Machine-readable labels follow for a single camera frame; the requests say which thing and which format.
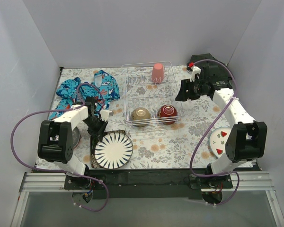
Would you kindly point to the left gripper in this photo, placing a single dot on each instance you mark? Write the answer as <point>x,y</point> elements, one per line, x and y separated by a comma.
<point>97,126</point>

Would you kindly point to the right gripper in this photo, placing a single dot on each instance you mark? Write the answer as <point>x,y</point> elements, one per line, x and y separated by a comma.
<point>189,88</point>

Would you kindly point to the black round plate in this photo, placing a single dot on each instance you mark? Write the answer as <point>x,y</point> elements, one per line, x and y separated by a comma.
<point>76,137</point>

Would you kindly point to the red bowl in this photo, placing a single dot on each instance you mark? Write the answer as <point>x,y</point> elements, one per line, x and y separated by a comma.
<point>167,114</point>

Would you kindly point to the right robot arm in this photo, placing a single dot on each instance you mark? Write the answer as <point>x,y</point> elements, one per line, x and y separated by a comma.
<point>247,138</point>

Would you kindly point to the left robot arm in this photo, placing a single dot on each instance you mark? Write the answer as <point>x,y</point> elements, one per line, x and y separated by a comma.
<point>56,140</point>

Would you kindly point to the dark square plate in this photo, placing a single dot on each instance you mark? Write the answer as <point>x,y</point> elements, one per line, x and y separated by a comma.
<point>93,153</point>

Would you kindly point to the dark green shirt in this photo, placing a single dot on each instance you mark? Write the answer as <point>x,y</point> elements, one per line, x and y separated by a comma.
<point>203,56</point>

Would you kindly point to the blue striped white plate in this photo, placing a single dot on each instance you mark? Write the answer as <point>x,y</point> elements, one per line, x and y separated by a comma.
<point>113,150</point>

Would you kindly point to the pink plastic cup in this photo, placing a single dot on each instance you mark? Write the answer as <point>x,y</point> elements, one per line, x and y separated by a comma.
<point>157,73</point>

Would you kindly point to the blue patterned cloth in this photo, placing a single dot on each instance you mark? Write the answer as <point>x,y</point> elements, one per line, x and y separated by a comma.
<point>104,89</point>

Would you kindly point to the beige ceramic bowl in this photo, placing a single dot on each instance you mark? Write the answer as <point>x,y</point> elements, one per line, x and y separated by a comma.
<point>140,117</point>

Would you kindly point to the watermelon pattern plate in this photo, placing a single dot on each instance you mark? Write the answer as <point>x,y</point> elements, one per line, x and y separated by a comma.
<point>218,139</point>

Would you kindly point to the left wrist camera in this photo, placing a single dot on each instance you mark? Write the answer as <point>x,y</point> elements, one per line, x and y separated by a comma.
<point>105,114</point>

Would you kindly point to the white wire dish rack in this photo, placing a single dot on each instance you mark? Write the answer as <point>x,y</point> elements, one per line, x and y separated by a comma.
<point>140,91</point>

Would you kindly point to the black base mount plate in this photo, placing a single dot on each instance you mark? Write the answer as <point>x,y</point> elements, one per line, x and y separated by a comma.
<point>148,183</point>

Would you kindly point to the aluminium frame rail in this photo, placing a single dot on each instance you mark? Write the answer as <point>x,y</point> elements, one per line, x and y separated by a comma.
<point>147,198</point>

